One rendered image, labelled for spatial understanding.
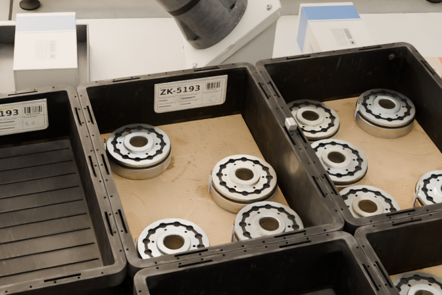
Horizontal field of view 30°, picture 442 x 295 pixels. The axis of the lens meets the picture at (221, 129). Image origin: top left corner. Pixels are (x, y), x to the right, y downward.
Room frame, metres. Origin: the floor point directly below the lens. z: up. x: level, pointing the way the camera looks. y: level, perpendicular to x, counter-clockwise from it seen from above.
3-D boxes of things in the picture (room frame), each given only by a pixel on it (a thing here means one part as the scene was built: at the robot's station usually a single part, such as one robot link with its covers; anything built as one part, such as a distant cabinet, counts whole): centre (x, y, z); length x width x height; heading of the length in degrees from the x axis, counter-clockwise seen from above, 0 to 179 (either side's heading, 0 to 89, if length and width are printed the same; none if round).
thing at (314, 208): (0.91, 0.03, 0.87); 0.40 x 0.30 x 0.11; 21
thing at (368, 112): (1.15, -0.28, 0.86); 0.10 x 0.10 x 0.01
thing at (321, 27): (1.51, -0.23, 0.75); 0.20 x 0.12 x 0.09; 13
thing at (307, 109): (1.10, -0.15, 0.86); 0.05 x 0.05 x 0.01
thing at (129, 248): (0.91, 0.03, 0.92); 0.40 x 0.30 x 0.02; 21
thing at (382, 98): (1.15, -0.28, 0.86); 0.05 x 0.05 x 0.01
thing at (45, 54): (1.36, 0.36, 0.75); 0.20 x 0.12 x 0.09; 12
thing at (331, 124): (1.10, -0.15, 0.86); 0.10 x 0.10 x 0.01
